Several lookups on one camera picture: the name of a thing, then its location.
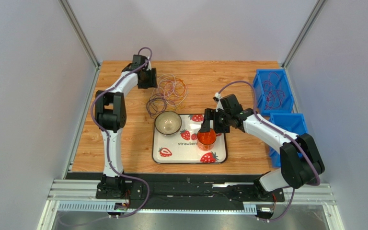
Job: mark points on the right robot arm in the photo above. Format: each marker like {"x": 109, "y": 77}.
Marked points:
{"x": 301, "y": 163}

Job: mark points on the aluminium frame rail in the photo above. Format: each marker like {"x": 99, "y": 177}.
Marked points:
{"x": 79, "y": 195}

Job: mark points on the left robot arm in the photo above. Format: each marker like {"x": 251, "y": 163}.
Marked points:
{"x": 109, "y": 113}

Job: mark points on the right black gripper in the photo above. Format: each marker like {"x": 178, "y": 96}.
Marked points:
{"x": 212, "y": 118}

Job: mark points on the white strawberry tray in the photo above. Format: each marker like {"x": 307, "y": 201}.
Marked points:
{"x": 181, "y": 147}

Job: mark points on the orange transparent mug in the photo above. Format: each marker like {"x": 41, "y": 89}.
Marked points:
{"x": 206, "y": 140}

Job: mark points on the beige ceramic bowl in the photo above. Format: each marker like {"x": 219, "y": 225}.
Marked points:
{"x": 168, "y": 123}

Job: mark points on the near blue plastic bin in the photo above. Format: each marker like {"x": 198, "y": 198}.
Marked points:
{"x": 292, "y": 122}

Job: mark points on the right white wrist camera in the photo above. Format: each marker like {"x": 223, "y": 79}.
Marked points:
{"x": 217, "y": 97}

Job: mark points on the far blue plastic bin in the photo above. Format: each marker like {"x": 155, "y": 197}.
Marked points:
{"x": 273, "y": 92}

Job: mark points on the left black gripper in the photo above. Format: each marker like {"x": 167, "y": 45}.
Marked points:
{"x": 153, "y": 82}

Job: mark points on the blue plastic bin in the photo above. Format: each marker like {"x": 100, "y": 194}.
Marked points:
{"x": 273, "y": 92}
{"x": 292, "y": 122}

